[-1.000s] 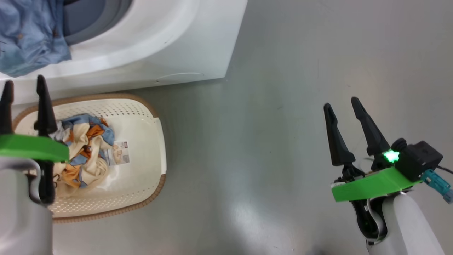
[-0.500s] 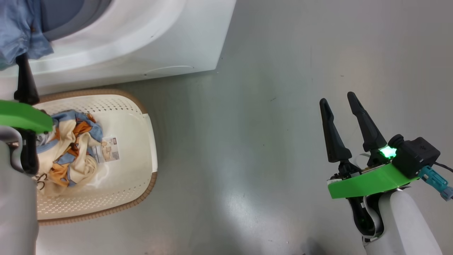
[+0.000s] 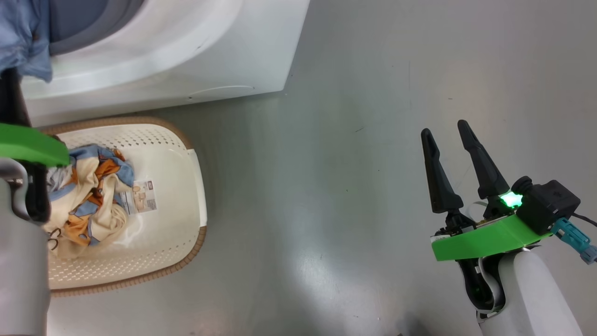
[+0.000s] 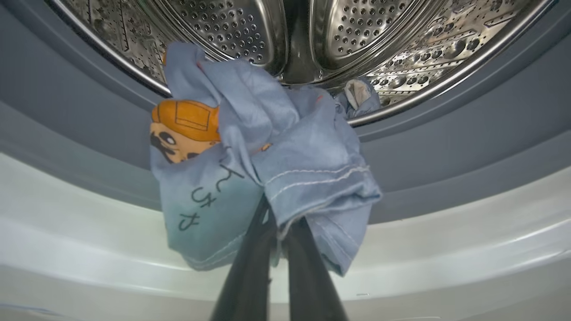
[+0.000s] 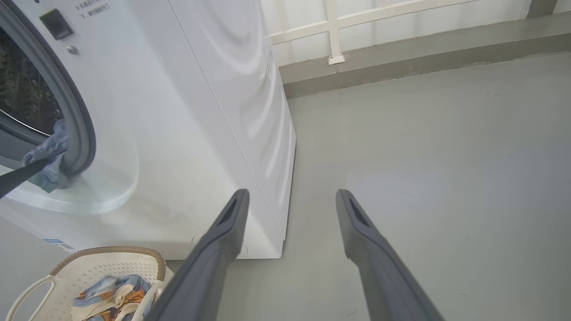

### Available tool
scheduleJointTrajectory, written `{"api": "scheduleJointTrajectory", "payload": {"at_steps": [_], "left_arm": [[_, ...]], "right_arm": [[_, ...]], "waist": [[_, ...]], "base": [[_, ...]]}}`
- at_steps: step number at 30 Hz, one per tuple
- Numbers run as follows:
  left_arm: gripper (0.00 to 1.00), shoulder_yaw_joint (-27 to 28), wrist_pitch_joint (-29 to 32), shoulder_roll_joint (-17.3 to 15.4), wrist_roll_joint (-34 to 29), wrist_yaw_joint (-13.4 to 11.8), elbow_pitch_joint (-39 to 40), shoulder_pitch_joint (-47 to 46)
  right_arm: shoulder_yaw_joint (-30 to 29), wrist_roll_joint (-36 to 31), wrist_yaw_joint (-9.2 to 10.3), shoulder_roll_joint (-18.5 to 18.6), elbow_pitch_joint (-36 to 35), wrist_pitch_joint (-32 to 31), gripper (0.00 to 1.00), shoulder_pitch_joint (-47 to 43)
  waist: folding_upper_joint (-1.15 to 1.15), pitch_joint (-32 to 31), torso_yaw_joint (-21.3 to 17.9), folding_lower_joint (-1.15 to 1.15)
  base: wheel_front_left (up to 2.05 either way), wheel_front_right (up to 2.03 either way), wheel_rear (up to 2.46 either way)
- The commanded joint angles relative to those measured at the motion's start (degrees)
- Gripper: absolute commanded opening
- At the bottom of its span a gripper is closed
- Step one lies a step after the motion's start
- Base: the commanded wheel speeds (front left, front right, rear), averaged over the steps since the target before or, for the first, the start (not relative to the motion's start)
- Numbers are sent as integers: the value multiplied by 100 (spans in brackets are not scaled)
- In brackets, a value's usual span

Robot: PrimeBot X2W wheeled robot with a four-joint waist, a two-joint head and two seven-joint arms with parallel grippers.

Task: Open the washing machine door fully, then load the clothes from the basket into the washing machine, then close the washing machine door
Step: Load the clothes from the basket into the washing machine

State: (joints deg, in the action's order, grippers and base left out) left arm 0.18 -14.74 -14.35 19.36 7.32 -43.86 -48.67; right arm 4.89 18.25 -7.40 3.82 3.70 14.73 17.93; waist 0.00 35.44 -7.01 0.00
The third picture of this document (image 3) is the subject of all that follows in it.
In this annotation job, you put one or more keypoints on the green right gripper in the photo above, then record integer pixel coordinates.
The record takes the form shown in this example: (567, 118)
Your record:
(485, 240)

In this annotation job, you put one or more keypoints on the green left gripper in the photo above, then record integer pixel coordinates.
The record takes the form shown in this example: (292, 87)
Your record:
(32, 144)

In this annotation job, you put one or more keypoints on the cream orange blue patterned garment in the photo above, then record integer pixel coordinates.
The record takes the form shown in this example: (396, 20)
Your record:
(93, 205)

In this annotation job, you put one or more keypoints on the light blue denim garment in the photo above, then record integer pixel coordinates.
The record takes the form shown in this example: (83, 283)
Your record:
(25, 32)

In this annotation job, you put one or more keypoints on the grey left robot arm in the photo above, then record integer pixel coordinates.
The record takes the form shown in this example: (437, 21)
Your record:
(21, 280)

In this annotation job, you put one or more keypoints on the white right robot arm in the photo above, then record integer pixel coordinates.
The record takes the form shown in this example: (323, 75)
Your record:
(527, 298)

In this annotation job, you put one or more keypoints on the paper basket label sticker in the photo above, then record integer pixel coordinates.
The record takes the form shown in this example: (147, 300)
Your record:
(140, 197)

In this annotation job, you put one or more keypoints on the grey rubber door gasket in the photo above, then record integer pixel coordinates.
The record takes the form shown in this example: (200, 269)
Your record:
(88, 23)

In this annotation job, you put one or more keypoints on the white front-load washing machine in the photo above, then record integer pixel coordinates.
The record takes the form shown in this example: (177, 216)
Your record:
(163, 56)

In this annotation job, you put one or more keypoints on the cream laundry basket brown rim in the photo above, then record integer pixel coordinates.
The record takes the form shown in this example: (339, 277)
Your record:
(172, 224)

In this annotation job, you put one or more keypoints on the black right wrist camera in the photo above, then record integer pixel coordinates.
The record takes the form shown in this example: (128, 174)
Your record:
(548, 205)

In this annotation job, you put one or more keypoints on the teal right camera connector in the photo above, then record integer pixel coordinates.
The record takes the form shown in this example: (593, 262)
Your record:
(571, 235)

